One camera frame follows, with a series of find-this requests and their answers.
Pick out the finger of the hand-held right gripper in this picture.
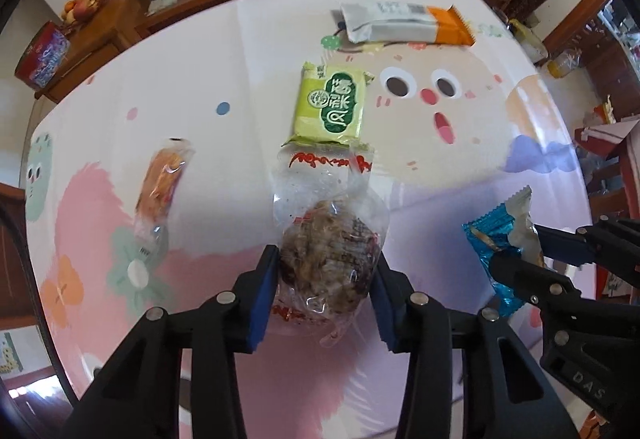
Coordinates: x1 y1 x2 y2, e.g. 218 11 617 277
489 251 585 316
531 214 640 270

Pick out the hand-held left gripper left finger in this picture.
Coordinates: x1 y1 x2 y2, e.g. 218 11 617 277
60 244 281 439

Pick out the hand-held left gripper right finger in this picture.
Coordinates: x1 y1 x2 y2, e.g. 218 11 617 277
369 254 576 439

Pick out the blue foil snack packet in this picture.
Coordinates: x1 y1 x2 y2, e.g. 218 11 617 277
461 185 548 317

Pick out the clear packet with dark nut ball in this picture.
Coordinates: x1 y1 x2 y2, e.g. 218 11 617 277
272 141 391 350

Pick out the clear packet with orange snack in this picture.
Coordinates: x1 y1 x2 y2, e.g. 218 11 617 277
134 138 195 265

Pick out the clear bottle with yellow liquid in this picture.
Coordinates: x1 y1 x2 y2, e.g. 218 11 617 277
545 49 581 80

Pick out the yellowish plastic bottle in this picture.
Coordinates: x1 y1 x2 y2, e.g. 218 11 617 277
510 19 548 64

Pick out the green snack packet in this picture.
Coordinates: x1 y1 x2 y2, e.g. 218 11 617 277
282 61 376 147

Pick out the cartoon printed tablecloth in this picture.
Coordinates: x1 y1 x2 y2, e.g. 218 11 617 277
22 0 601 439

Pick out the white and orange snack packet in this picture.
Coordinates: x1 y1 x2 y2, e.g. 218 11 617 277
332 1 476 47

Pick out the pale paper card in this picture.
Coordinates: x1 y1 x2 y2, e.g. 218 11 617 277
146 0 181 17

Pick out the red decorated tin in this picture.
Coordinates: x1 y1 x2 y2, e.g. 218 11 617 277
14 21 71 90

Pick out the fruit bowl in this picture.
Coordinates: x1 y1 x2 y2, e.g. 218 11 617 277
60 0 113 24

